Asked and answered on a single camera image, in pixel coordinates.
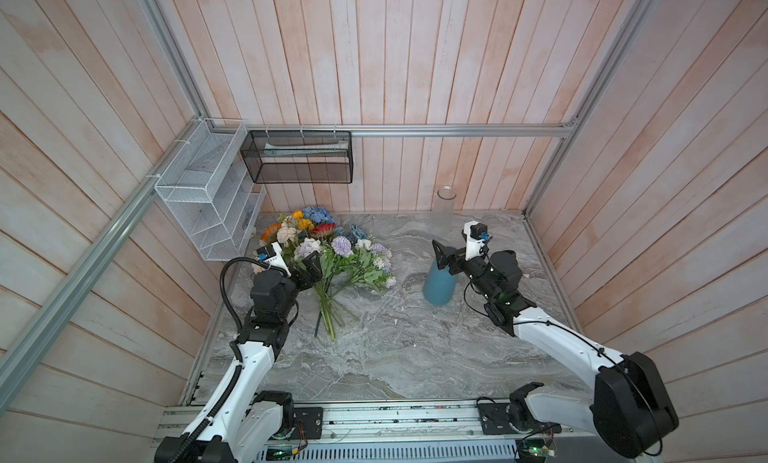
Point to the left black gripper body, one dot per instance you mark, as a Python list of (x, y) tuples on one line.
[(285, 306)]

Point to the teal ceramic vase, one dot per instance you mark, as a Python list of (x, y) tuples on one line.
[(439, 286)]

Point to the lilac white flower bunch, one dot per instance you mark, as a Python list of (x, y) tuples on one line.
[(344, 264)]

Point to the dusty blue rose bunch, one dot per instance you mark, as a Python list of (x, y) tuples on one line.
[(355, 233)]

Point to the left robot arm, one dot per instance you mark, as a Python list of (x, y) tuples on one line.
[(236, 423)]

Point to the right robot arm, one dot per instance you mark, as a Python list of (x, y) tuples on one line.
[(629, 409)]

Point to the clear glass vase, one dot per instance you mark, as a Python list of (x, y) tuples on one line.
[(443, 207)]

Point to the cream peach carnation bunch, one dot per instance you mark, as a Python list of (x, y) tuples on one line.
[(287, 237)]

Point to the yellow flower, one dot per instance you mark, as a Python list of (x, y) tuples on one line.
[(301, 221)]

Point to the orange flower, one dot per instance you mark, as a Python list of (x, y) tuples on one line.
[(270, 233)]

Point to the blue hydrangea flower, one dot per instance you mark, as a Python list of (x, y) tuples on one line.
[(318, 215)]

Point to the black mesh basket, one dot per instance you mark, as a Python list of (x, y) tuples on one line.
[(298, 156)]

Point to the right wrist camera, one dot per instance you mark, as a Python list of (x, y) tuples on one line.
[(476, 238)]

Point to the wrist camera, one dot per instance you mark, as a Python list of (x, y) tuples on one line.
[(271, 257), (476, 238)]

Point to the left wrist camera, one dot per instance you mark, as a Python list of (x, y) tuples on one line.
[(271, 257)]

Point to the white wire mesh shelf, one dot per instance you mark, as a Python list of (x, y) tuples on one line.
[(208, 189)]

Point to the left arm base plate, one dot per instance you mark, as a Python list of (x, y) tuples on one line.
[(307, 423)]

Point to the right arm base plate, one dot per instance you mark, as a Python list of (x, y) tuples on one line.
[(495, 419)]

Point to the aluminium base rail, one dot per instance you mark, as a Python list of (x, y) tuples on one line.
[(431, 431)]

